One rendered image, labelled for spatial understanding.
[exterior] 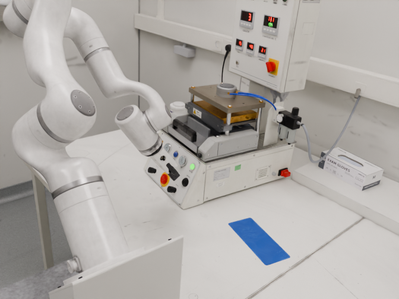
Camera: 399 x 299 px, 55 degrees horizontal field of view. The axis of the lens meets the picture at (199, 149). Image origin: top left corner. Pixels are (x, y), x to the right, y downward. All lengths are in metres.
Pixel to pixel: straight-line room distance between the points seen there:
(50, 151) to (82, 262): 0.28
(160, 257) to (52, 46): 0.59
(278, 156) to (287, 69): 0.37
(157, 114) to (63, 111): 0.37
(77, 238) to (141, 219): 0.53
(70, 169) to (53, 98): 0.17
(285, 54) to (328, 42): 0.47
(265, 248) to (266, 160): 0.42
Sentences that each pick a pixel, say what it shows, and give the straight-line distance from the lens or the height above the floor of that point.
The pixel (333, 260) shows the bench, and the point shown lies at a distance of 1.34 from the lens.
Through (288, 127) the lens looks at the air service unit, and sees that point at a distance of 1.47.
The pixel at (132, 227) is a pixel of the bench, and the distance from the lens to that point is 1.35.
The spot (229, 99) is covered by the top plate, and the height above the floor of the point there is 1.11.
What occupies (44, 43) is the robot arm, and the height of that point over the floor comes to 1.36.
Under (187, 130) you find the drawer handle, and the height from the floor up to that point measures 1.01.
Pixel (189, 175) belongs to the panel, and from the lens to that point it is 1.42.
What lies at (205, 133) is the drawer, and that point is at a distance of 1.47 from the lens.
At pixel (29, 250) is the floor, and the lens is 2.51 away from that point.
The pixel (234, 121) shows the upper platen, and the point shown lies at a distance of 1.47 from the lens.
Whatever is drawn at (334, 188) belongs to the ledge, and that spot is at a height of 0.79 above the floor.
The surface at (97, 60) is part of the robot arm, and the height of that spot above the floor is 1.28.
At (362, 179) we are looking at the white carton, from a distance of 1.66.
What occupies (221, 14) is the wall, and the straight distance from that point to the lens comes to 2.33.
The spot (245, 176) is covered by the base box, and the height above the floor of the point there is 0.82.
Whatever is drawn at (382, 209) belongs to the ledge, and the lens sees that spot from 1.60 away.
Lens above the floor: 1.57
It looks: 26 degrees down
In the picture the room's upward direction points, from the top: 5 degrees clockwise
